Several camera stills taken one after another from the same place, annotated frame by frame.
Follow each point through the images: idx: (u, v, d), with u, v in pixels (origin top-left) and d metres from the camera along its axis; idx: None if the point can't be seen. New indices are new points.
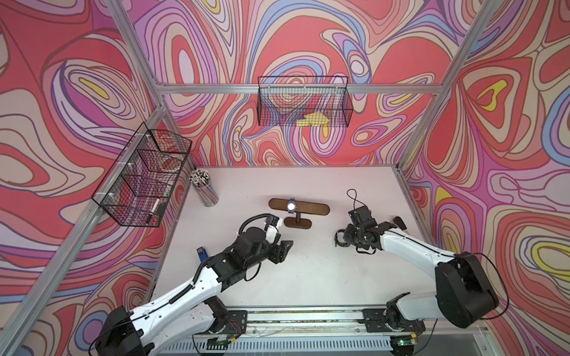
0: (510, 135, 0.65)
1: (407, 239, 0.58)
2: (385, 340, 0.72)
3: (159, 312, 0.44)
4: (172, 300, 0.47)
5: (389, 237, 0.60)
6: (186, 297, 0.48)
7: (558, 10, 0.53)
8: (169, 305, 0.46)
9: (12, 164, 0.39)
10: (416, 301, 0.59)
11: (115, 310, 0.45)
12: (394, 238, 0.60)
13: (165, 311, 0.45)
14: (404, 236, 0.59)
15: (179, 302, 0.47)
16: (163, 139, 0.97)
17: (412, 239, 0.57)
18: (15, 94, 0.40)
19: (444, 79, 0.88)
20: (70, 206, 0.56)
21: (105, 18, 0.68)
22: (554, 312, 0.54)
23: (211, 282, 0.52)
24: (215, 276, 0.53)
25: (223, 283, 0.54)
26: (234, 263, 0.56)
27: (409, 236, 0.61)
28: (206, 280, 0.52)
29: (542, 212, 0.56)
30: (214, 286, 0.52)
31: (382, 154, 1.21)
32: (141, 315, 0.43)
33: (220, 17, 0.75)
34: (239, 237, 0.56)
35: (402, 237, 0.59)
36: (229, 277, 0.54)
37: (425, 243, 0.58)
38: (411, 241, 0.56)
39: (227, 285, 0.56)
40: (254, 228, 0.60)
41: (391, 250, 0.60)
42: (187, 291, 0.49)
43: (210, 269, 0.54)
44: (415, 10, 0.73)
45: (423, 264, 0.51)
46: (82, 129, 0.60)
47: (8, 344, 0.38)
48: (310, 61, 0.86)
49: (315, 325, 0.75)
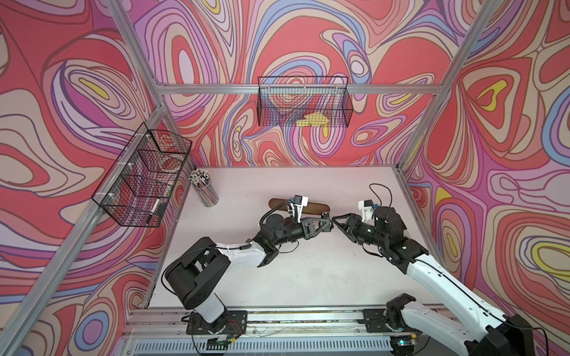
0: (511, 135, 0.65)
1: (444, 277, 0.50)
2: (385, 340, 0.72)
3: (234, 251, 0.54)
4: (242, 248, 0.58)
5: (422, 270, 0.52)
6: (250, 250, 0.60)
7: (558, 10, 0.53)
8: (240, 251, 0.56)
9: (12, 164, 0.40)
10: (431, 324, 0.56)
11: (200, 241, 0.50)
12: (428, 272, 0.51)
13: (240, 253, 0.55)
14: (441, 273, 0.51)
15: (246, 252, 0.58)
16: (163, 139, 0.97)
17: (450, 279, 0.49)
18: (15, 94, 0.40)
19: (444, 79, 0.88)
20: (70, 206, 0.56)
21: (105, 18, 0.68)
22: (554, 313, 0.54)
23: (261, 251, 0.63)
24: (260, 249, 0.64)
25: (260, 260, 0.63)
26: (266, 244, 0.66)
27: (447, 274, 0.50)
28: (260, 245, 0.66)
29: (542, 211, 0.56)
30: (260, 256, 0.62)
31: (382, 154, 1.21)
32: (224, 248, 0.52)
33: (220, 17, 0.75)
34: (262, 228, 0.63)
35: (439, 274, 0.50)
36: (265, 257, 0.64)
37: (467, 288, 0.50)
38: (449, 282, 0.49)
39: (263, 262, 0.66)
40: (274, 217, 0.65)
41: (421, 282, 0.53)
42: (251, 245, 0.63)
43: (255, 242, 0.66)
44: (415, 10, 0.73)
45: (459, 315, 0.46)
46: (82, 129, 0.60)
47: (8, 344, 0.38)
48: (311, 61, 0.86)
49: (315, 325, 0.75)
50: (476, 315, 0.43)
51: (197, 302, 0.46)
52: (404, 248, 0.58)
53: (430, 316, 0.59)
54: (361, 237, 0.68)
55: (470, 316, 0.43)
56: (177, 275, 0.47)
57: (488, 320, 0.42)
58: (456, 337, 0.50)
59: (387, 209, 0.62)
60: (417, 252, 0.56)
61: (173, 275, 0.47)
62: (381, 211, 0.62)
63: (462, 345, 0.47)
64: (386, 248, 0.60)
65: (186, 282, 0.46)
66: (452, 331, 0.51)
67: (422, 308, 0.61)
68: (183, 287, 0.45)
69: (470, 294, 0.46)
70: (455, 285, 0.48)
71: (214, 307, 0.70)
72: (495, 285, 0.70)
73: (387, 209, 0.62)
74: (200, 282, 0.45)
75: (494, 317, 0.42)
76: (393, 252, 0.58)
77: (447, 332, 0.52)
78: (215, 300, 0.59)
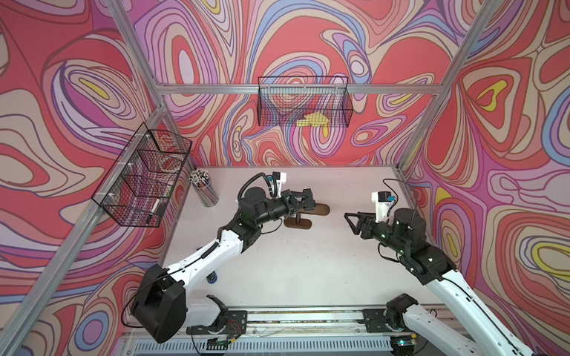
0: (511, 135, 0.65)
1: (473, 302, 0.45)
2: (385, 340, 0.72)
3: (197, 265, 0.47)
4: (204, 256, 0.49)
5: (449, 291, 0.46)
6: (215, 253, 0.51)
7: (558, 10, 0.53)
8: (202, 260, 0.48)
9: (12, 164, 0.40)
10: (433, 331, 0.57)
11: (151, 268, 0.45)
12: (456, 295, 0.46)
13: (200, 265, 0.47)
14: (470, 297, 0.45)
15: (211, 257, 0.50)
16: (163, 139, 0.97)
17: (479, 305, 0.44)
18: (15, 94, 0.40)
19: (444, 79, 0.88)
20: (70, 206, 0.56)
21: (105, 18, 0.68)
22: (554, 313, 0.54)
23: (235, 242, 0.55)
24: (237, 235, 0.57)
25: (243, 244, 0.57)
26: (247, 224, 0.62)
27: (476, 300, 0.45)
28: (229, 240, 0.55)
29: (542, 211, 0.56)
30: (237, 245, 0.55)
31: (382, 154, 1.21)
32: (179, 269, 0.45)
33: (220, 17, 0.75)
34: (240, 205, 0.56)
35: (467, 299, 0.45)
36: (247, 239, 0.58)
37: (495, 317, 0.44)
38: (478, 309, 0.44)
39: (247, 246, 0.60)
40: (253, 190, 0.58)
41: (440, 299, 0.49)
42: (216, 247, 0.52)
43: (229, 231, 0.58)
44: (415, 10, 0.73)
45: (483, 344, 0.43)
46: (82, 129, 0.60)
47: (8, 345, 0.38)
48: (311, 62, 0.86)
49: (315, 325, 0.75)
50: (504, 353, 0.40)
51: (168, 331, 0.42)
52: (429, 258, 0.50)
53: (433, 324, 0.58)
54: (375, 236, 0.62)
55: (497, 351, 0.40)
56: (138, 313, 0.43)
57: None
58: (462, 354, 0.49)
59: (410, 214, 0.54)
60: (443, 266, 0.49)
61: (134, 314, 0.43)
62: (404, 215, 0.54)
63: None
64: (407, 256, 0.53)
65: (152, 315, 0.42)
66: (459, 346, 0.51)
67: (427, 314, 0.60)
68: (149, 325, 0.42)
69: (498, 322, 0.43)
70: (483, 311, 0.44)
71: (205, 314, 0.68)
72: (495, 285, 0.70)
73: (410, 213, 0.54)
74: (160, 317, 0.41)
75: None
76: (416, 262, 0.51)
77: (454, 348, 0.51)
78: (207, 305, 0.60)
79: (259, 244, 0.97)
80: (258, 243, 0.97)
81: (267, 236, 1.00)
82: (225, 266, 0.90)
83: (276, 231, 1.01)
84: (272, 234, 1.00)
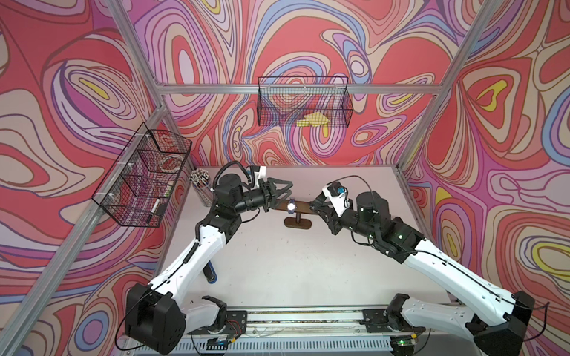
0: (511, 135, 0.65)
1: (451, 265, 0.45)
2: (385, 340, 0.72)
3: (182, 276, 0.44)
4: (187, 259, 0.47)
5: (426, 261, 0.46)
6: (197, 253, 0.49)
7: (558, 10, 0.53)
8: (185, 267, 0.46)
9: (12, 164, 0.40)
10: (429, 317, 0.57)
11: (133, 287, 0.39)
12: (433, 262, 0.46)
13: (185, 270, 0.45)
14: (446, 260, 0.46)
15: (194, 260, 0.47)
16: (163, 139, 0.97)
17: (455, 266, 0.45)
18: (15, 94, 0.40)
19: (444, 79, 0.88)
20: (70, 206, 0.56)
21: (105, 18, 0.68)
22: (555, 313, 0.54)
23: (216, 236, 0.52)
24: (215, 229, 0.54)
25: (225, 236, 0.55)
26: (226, 213, 0.61)
27: (453, 262, 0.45)
28: (210, 235, 0.52)
29: (542, 211, 0.56)
30: (220, 239, 0.53)
31: (382, 154, 1.21)
32: (162, 282, 0.43)
33: (220, 17, 0.75)
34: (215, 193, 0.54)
35: (444, 262, 0.46)
36: (229, 227, 0.56)
37: (470, 271, 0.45)
38: (455, 269, 0.45)
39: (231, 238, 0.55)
40: (226, 176, 0.57)
41: (419, 271, 0.48)
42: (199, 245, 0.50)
43: (207, 225, 0.55)
44: (415, 10, 0.73)
45: (470, 302, 0.43)
46: (82, 129, 0.60)
47: (8, 344, 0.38)
48: (310, 61, 0.86)
49: (315, 325, 0.75)
50: (490, 304, 0.40)
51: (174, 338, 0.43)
52: (398, 236, 0.50)
53: (427, 309, 0.59)
54: (344, 223, 0.60)
55: (485, 305, 0.41)
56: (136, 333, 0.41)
57: (503, 307, 0.40)
58: (456, 322, 0.50)
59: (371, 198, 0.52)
60: (413, 239, 0.49)
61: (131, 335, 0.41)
62: (366, 199, 0.52)
63: (464, 328, 0.48)
64: (379, 241, 0.51)
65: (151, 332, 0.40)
66: (452, 317, 0.52)
67: (417, 302, 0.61)
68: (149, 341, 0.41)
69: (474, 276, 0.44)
70: (462, 271, 0.44)
71: (205, 313, 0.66)
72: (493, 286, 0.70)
73: (369, 196, 0.53)
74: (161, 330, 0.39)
75: (507, 302, 0.40)
76: (388, 243, 0.50)
77: (448, 320, 0.52)
78: (205, 306, 0.61)
79: (259, 244, 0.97)
80: (258, 243, 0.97)
81: (267, 236, 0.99)
82: (226, 266, 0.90)
83: (276, 231, 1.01)
84: (272, 234, 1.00)
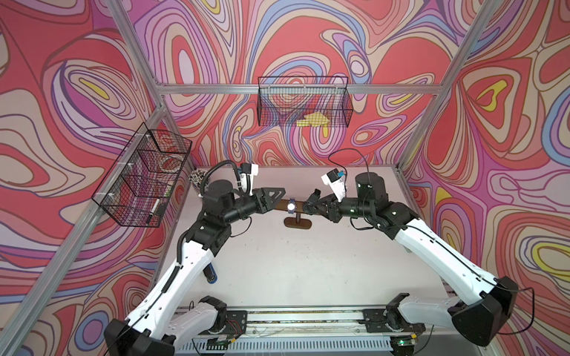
0: (511, 134, 0.65)
1: (438, 242, 0.47)
2: (385, 340, 0.72)
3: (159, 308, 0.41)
4: (166, 288, 0.43)
5: (414, 237, 0.48)
6: (178, 279, 0.44)
7: (558, 10, 0.53)
8: (165, 297, 0.42)
9: (12, 164, 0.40)
10: (420, 309, 0.58)
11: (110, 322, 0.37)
12: (421, 239, 0.48)
13: (165, 300, 0.41)
14: (434, 239, 0.47)
15: (174, 288, 0.43)
16: (163, 139, 0.97)
17: (441, 245, 0.46)
18: (15, 93, 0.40)
19: (444, 79, 0.88)
20: (70, 206, 0.56)
21: (105, 18, 0.68)
22: (555, 313, 0.54)
23: (200, 254, 0.47)
24: (200, 245, 0.49)
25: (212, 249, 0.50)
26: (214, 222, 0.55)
27: (440, 240, 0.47)
28: (192, 255, 0.47)
29: (542, 211, 0.56)
30: (203, 256, 0.48)
31: (382, 154, 1.21)
32: (139, 317, 0.39)
33: (220, 17, 0.75)
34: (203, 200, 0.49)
35: (431, 240, 0.47)
36: (215, 239, 0.50)
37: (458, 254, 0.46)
38: (441, 247, 0.46)
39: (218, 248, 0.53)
40: (216, 182, 0.52)
41: (410, 248, 0.50)
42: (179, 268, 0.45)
43: (191, 241, 0.49)
44: (415, 10, 0.73)
45: (451, 281, 0.44)
46: (82, 129, 0.60)
47: (8, 344, 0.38)
48: (310, 61, 0.86)
49: (315, 325, 0.75)
50: (468, 282, 0.41)
51: None
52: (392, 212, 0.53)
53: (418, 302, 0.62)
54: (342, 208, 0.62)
55: (463, 282, 0.42)
56: None
57: (482, 285, 0.41)
58: (440, 308, 0.52)
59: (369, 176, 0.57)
60: (407, 215, 0.52)
61: None
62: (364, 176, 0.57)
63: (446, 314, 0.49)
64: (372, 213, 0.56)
65: None
66: (437, 305, 0.54)
67: (410, 297, 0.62)
68: None
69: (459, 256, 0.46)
70: (447, 249, 0.46)
71: (204, 314, 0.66)
72: None
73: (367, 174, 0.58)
74: None
75: (487, 282, 0.41)
76: (381, 217, 0.53)
77: (435, 308, 0.54)
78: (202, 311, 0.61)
79: (259, 244, 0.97)
80: (258, 243, 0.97)
81: (267, 236, 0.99)
82: (226, 267, 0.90)
83: (277, 231, 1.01)
84: (272, 234, 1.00)
